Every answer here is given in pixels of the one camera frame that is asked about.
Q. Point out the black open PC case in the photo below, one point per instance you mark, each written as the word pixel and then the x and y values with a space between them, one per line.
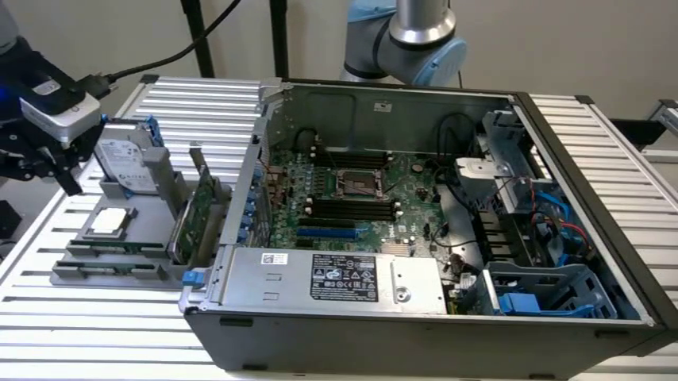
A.
pixel 371 345

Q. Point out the silver hard disk blue caddy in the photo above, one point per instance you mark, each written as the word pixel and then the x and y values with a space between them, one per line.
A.
pixel 127 158

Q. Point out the grey-blue plastic disk bay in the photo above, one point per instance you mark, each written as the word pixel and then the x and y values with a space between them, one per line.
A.
pixel 555 285

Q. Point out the grey parts rack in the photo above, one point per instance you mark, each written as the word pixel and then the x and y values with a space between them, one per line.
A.
pixel 148 206

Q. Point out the green graphics card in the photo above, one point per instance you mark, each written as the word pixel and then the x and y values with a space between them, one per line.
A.
pixel 197 214

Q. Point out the blue expansion slot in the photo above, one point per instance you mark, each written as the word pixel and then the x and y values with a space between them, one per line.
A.
pixel 326 234

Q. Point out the metal disk bay cage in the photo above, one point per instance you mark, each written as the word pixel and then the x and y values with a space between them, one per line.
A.
pixel 508 158

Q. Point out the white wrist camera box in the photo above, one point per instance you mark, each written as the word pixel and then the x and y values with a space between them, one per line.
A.
pixel 63 115

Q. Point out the silver power supply unit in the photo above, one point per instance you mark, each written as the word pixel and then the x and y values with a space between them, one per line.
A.
pixel 296 285

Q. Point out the silver CPU chip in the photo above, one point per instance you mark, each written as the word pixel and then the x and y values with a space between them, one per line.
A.
pixel 109 222

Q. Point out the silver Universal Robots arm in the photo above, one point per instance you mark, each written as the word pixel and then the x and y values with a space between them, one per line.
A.
pixel 423 24

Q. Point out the black stand pole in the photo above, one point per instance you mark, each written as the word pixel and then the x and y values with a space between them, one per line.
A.
pixel 204 67
pixel 279 39

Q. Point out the long black expansion slot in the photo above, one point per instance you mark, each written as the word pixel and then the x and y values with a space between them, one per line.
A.
pixel 326 223

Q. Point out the green RAM stick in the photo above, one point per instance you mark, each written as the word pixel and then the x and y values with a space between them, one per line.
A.
pixel 113 247

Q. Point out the green motherboard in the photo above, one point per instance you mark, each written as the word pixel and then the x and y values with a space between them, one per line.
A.
pixel 418 206

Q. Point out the black box beside table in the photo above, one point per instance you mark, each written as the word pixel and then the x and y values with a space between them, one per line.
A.
pixel 633 133

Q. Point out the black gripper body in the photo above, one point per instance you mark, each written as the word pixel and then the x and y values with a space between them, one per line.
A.
pixel 19 135

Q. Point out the aluminium frame rail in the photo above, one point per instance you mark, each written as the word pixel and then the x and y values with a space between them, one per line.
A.
pixel 667 115

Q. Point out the black RAM slot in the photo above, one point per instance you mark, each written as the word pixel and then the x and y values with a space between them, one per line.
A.
pixel 350 200
pixel 350 217
pixel 350 206
pixel 350 154
pixel 350 158

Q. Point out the metal CPU socket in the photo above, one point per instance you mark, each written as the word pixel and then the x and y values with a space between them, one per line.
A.
pixel 360 183

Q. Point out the RAM memory stick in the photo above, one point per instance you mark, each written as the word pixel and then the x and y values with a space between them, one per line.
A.
pixel 350 211

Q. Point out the silver chipset heatsink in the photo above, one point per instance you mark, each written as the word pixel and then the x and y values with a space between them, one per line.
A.
pixel 396 250

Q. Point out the round coin battery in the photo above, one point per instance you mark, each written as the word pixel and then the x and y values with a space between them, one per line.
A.
pixel 418 166

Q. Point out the short black expansion slot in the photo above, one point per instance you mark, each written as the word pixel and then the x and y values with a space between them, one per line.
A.
pixel 304 244

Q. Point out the blue case latch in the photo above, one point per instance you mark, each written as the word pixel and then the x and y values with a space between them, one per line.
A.
pixel 191 278

